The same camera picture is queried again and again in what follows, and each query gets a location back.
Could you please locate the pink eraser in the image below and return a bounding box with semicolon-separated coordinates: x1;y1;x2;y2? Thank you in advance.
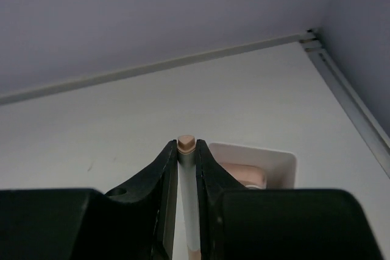
220;163;267;189

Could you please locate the pink white marker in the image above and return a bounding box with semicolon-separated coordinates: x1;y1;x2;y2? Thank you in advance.
177;135;201;259

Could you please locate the right side aluminium rail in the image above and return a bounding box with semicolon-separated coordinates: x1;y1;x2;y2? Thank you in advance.
299;29;389;175

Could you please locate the white compartment pen holder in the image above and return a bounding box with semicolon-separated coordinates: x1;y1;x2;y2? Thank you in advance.
208;142;297;189

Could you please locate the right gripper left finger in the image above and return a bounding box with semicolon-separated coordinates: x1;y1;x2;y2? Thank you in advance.
1;140;178;259

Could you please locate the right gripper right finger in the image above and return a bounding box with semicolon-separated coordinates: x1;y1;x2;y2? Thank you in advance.
195;139;383;259

